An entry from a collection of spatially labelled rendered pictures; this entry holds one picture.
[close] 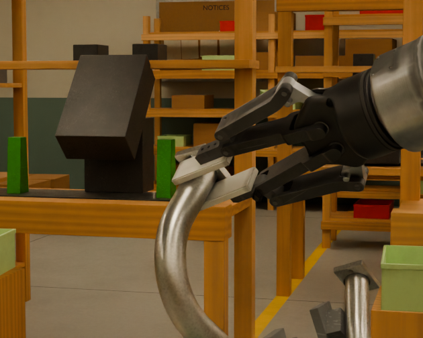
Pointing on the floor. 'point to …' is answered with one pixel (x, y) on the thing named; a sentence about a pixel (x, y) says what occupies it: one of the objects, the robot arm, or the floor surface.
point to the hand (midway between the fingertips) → (214, 176)
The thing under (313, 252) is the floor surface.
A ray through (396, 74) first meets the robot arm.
